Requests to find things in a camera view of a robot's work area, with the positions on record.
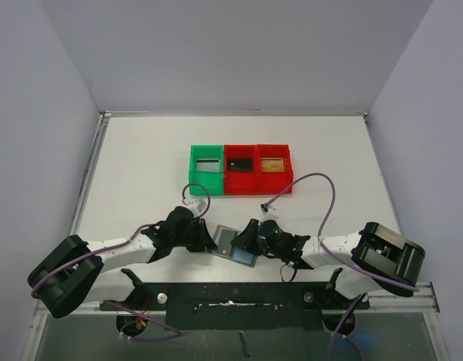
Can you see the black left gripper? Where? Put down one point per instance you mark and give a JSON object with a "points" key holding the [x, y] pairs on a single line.
{"points": [[204, 242]]}

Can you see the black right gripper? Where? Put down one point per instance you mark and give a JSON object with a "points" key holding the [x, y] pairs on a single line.
{"points": [[249, 236]]}

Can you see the grey card holder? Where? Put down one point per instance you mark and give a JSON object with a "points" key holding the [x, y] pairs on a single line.
{"points": [[222, 238]]}

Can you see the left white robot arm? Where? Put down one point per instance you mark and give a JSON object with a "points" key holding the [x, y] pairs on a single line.
{"points": [[79, 271]]}

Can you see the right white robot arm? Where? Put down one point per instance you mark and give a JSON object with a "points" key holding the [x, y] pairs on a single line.
{"points": [[373, 258]]}

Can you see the silver VIP card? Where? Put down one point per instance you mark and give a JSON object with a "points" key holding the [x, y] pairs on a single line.
{"points": [[208, 165]]}

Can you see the black card in bin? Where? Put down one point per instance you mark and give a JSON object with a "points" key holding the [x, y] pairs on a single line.
{"points": [[237, 168]]}

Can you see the gold credit card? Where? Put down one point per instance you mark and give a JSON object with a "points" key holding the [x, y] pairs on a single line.
{"points": [[272, 165]]}

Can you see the middle red plastic bin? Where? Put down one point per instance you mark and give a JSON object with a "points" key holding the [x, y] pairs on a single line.
{"points": [[240, 170]]}

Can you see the red plastic bin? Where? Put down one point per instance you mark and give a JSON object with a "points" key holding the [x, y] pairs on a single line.
{"points": [[273, 183], [240, 170]]}

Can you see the green plastic bin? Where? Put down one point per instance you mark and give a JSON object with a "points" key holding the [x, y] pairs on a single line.
{"points": [[213, 182]]}

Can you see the right red plastic bin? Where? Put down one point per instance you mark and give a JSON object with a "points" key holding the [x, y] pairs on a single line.
{"points": [[273, 183]]}

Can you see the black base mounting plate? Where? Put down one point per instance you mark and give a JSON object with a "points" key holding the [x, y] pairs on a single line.
{"points": [[256, 306]]}

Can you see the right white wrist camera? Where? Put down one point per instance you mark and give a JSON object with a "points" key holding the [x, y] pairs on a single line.
{"points": [[268, 213]]}

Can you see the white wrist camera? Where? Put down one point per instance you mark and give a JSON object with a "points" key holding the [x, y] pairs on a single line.
{"points": [[268, 213], [198, 207]]}

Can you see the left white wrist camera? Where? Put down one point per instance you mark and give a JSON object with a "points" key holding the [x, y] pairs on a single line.
{"points": [[198, 207]]}

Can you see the aluminium table edge rail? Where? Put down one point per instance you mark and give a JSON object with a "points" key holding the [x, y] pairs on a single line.
{"points": [[86, 180]]}

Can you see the front aluminium frame rail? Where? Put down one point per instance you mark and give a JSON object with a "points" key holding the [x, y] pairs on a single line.
{"points": [[391, 328]]}

